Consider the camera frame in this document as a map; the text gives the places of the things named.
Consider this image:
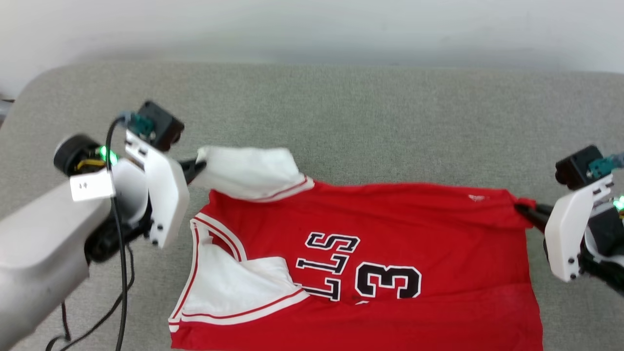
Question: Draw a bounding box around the teal right camera connector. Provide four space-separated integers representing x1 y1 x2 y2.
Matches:
587 154 624 178

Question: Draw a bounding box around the teal left camera connector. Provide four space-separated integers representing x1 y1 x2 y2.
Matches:
119 111 156 138

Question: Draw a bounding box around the red and white basketball jersey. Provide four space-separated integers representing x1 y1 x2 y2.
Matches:
168 145 544 351

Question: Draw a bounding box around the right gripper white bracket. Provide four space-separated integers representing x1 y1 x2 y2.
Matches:
515 173 624 293

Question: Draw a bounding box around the thin black cable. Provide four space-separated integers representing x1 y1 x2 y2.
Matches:
46 244 136 351
105 116 130 351

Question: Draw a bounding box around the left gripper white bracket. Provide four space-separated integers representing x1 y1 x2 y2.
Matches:
53 129 208 264

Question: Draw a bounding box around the teal camera connector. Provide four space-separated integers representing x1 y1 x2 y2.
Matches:
119 111 156 138
587 154 624 178

